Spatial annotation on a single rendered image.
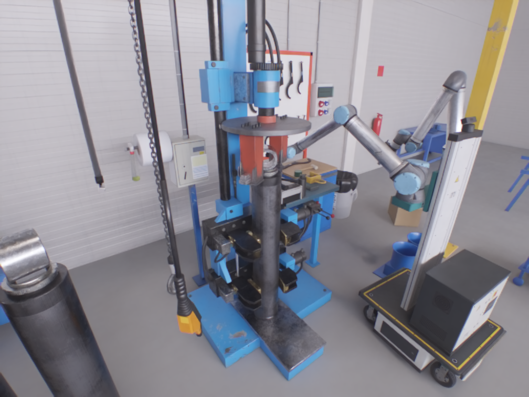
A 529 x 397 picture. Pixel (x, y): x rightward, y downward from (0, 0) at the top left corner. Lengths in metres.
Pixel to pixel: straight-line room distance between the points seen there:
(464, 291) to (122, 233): 3.55
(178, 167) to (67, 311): 1.56
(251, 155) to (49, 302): 1.16
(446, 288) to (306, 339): 1.11
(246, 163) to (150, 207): 2.36
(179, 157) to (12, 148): 1.71
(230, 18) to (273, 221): 1.40
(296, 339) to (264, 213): 1.10
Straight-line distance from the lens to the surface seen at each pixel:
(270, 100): 1.75
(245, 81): 1.87
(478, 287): 2.34
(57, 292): 1.19
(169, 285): 1.39
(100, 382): 1.54
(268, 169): 1.86
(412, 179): 1.87
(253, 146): 1.63
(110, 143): 3.53
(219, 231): 2.10
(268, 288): 2.34
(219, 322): 2.66
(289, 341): 2.49
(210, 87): 1.90
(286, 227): 2.18
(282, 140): 1.97
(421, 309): 2.45
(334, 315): 2.92
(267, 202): 1.90
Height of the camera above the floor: 2.12
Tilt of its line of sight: 25 degrees down
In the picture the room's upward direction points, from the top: straight up
